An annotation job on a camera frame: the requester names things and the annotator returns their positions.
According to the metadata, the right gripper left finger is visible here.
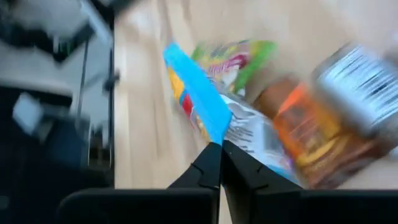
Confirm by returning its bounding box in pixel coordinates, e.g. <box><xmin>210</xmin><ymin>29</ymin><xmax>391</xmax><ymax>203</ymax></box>
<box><xmin>57</xmin><ymin>142</ymin><xmax>223</xmax><ymax>224</ymax></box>

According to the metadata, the dark orange snack packet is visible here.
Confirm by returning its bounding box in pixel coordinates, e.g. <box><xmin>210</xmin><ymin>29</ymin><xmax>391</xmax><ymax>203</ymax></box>
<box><xmin>254</xmin><ymin>77</ymin><xmax>392</xmax><ymax>190</ymax></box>

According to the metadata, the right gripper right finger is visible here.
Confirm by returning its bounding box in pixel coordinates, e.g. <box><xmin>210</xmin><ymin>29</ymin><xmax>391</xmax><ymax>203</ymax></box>
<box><xmin>221</xmin><ymin>139</ymin><xmax>398</xmax><ymax>224</ymax></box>

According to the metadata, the lime chili shrimp ramen packet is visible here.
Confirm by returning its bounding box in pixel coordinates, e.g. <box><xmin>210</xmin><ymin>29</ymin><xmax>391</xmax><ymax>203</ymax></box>
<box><xmin>190</xmin><ymin>39</ymin><xmax>278</xmax><ymax>98</ymax></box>

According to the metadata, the blue beef ramen packet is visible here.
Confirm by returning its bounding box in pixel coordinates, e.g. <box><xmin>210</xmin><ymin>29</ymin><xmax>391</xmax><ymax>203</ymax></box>
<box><xmin>163</xmin><ymin>42</ymin><xmax>301</xmax><ymax>187</ymax></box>

